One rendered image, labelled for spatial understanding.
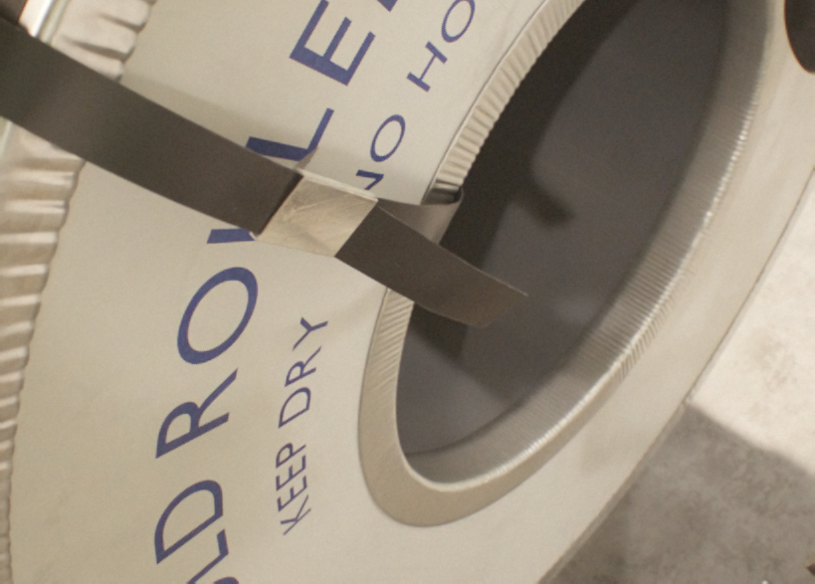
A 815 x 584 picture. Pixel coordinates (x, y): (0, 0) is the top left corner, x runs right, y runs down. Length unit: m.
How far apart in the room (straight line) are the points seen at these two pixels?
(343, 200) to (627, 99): 0.71
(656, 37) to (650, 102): 0.07
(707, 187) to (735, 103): 0.09
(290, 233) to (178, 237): 0.06
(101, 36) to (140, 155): 0.05
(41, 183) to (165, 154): 0.05
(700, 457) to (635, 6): 0.77
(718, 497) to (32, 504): 1.24
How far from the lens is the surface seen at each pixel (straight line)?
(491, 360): 1.16
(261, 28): 0.52
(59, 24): 0.45
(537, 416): 1.12
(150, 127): 0.46
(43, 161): 0.47
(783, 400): 1.79
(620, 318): 1.18
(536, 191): 1.24
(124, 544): 0.66
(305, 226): 0.52
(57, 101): 0.45
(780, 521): 1.69
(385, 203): 0.56
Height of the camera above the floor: 1.49
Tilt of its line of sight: 52 degrees down
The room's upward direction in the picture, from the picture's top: 9 degrees counter-clockwise
